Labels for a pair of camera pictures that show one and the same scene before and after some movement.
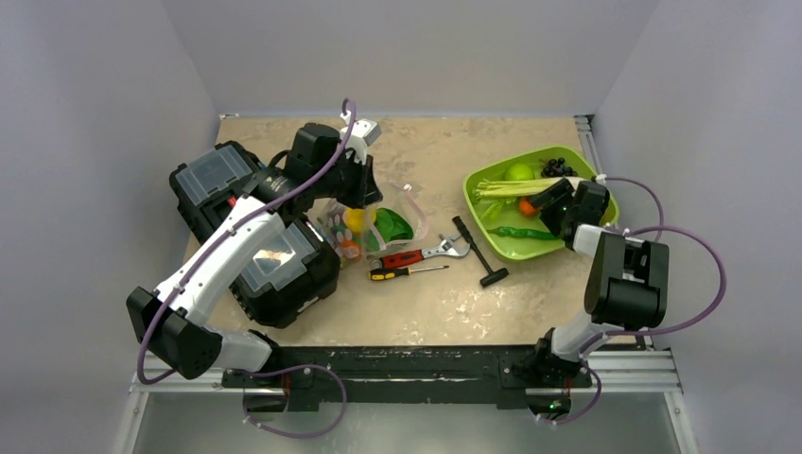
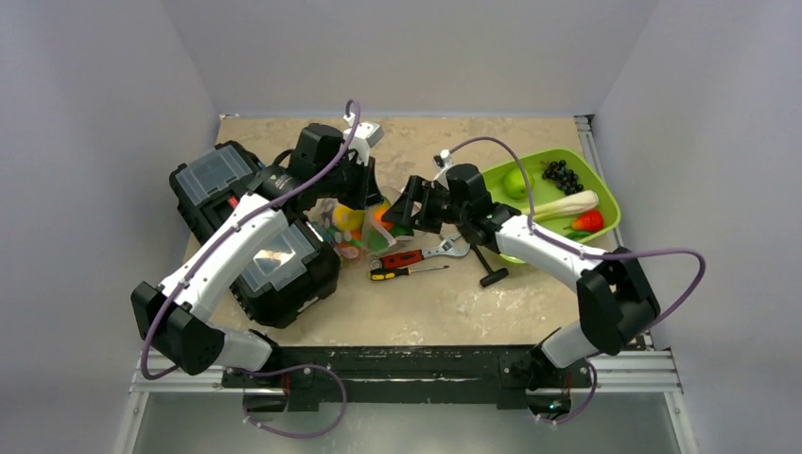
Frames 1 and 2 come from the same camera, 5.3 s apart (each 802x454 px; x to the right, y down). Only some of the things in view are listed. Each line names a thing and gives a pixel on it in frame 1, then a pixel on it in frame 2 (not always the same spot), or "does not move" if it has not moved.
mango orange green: (526, 207) -> (385, 205)
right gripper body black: (560, 201) -> (420, 201)
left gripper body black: (346, 181) does not move
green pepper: (389, 226) does not move
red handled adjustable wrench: (448, 246) does not move
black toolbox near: (295, 269) does not move
